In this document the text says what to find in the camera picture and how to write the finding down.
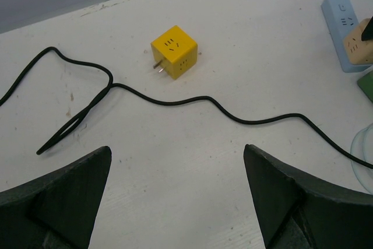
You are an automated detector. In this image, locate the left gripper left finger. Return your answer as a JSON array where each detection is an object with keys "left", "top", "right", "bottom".
[{"left": 1, "top": 146, "right": 112, "bottom": 248}]

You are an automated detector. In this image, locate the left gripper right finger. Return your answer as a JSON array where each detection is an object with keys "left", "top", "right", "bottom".
[{"left": 244, "top": 145, "right": 372, "bottom": 248}]

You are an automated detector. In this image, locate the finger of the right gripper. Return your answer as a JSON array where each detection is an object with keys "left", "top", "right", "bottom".
[{"left": 361, "top": 17, "right": 373, "bottom": 41}]

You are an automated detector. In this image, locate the beige dragon cube adapter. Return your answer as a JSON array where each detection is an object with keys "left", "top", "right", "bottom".
[{"left": 343, "top": 18, "right": 372, "bottom": 66}]

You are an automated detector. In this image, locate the light blue power strip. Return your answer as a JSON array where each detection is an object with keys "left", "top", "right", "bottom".
[{"left": 321, "top": 0, "right": 371, "bottom": 73}]

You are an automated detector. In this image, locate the green power strip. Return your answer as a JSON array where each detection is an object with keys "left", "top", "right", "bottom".
[{"left": 357, "top": 71, "right": 373, "bottom": 103}]

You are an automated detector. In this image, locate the yellow cube socket adapter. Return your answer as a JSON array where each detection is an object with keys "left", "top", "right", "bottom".
[{"left": 151, "top": 25, "right": 198, "bottom": 80}]

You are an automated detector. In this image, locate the black power strip cable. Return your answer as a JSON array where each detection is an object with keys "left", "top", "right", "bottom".
[{"left": 0, "top": 46, "right": 373, "bottom": 170}]

